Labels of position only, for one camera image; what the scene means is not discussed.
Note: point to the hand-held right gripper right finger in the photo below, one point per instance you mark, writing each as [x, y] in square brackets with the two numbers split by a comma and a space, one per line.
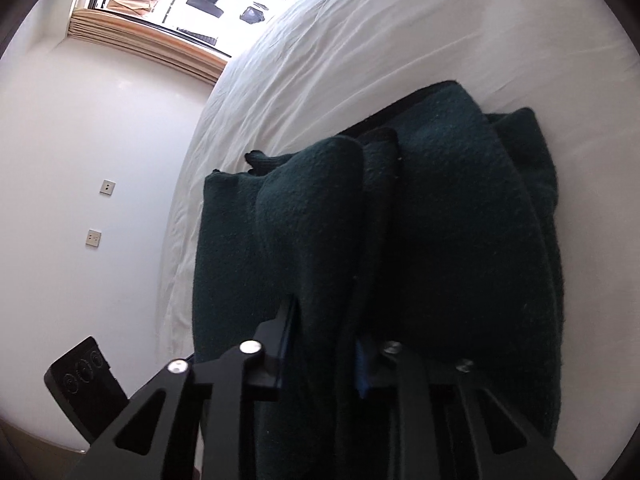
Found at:
[367, 367]

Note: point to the beige curtain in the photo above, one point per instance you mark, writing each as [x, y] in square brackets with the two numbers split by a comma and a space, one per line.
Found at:
[150, 45]

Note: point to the white bed sheet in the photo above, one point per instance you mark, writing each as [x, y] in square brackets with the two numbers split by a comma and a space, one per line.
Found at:
[400, 25]

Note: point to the white wall socket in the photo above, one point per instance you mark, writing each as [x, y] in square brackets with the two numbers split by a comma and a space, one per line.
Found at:
[93, 238]
[107, 187]

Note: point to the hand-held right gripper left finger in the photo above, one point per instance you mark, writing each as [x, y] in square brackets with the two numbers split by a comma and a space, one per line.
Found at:
[272, 360]

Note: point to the black framed window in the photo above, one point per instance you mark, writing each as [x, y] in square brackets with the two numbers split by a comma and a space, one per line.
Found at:
[175, 10]

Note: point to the dark green knit garment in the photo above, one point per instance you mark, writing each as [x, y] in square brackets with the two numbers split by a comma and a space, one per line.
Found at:
[450, 240]

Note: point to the black box with round dials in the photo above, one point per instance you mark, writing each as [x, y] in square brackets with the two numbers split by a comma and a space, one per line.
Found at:
[95, 400]

